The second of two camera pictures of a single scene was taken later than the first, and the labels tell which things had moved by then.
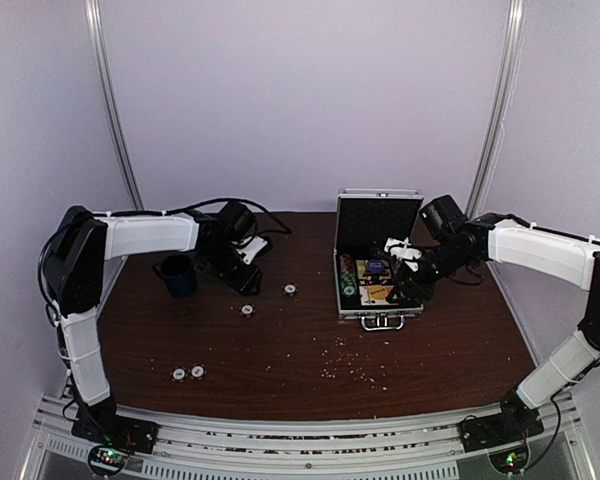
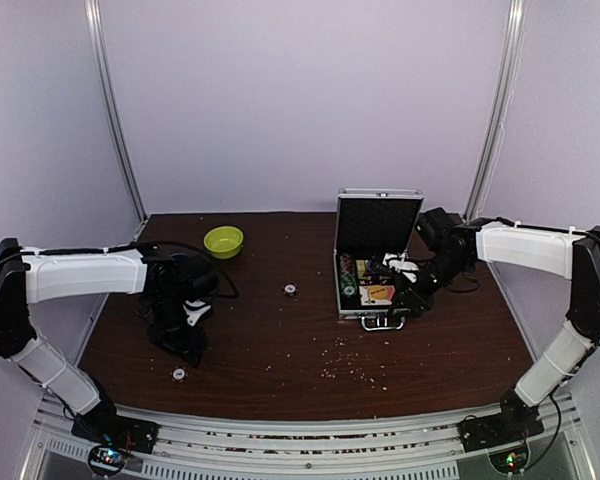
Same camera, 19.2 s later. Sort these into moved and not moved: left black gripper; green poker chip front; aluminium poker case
Moved: left black gripper
Not moved: green poker chip front; aluminium poker case
